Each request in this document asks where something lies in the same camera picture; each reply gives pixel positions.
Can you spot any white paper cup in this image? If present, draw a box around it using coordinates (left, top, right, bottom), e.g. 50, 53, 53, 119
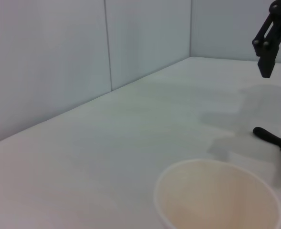
154, 158, 281, 229

